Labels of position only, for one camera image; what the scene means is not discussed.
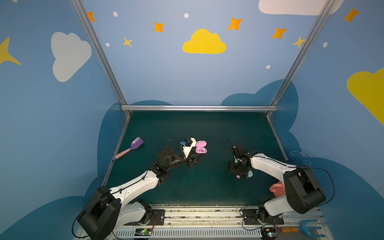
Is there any purple earbud charging case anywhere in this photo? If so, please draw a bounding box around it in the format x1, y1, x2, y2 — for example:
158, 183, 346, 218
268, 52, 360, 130
196, 141, 207, 154

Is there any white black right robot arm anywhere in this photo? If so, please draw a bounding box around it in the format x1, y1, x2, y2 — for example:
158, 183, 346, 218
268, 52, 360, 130
228, 145, 326, 218

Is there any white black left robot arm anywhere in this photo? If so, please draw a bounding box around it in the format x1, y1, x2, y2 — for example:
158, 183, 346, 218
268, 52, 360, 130
76, 145, 208, 240

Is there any pink toy watering can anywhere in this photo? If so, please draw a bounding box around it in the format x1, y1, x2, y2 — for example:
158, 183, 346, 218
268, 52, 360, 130
269, 181, 286, 198

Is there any purple pink toy scoop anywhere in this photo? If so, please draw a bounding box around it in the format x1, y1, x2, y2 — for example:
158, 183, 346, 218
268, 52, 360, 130
115, 137, 144, 159

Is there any green controller circuit board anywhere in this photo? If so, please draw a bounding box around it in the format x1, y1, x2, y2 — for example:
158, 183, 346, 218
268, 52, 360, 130
261, 228, 279, 240
135, 229, 153, 238

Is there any blue toy garden fork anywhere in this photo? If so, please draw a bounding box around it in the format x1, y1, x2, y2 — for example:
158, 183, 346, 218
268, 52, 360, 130
279, 220, 326, 238

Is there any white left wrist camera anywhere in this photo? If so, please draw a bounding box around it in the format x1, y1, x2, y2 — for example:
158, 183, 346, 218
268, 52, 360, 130
180, 138, 197, 158

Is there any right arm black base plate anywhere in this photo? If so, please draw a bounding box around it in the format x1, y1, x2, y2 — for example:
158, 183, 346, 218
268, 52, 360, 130
240, 208, 285, 225

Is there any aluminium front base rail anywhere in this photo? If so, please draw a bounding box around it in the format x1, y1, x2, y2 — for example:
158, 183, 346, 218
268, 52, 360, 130
105, 205, 333, 240

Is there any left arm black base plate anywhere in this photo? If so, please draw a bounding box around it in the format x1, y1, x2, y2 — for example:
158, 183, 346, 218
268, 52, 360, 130
125, 209, 166, 226

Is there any aluminium back frame rail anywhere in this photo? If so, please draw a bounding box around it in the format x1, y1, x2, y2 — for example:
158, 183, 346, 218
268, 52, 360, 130
121, 105, 278, 112

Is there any aluminium left side rail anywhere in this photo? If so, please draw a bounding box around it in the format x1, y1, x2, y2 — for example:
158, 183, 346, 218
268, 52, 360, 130
87, 111, 129, 197

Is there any aluminium right corner post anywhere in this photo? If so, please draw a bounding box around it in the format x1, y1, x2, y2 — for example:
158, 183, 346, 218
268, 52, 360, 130
266, 0, 336, 119

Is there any aluminium corner post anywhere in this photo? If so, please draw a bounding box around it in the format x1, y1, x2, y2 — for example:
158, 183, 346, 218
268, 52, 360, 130
266, 0, 336, 119
71, 0, 132, 118

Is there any aluminium left corner post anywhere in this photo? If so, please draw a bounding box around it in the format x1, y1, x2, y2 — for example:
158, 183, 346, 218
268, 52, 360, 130
71, 0, 132, 118

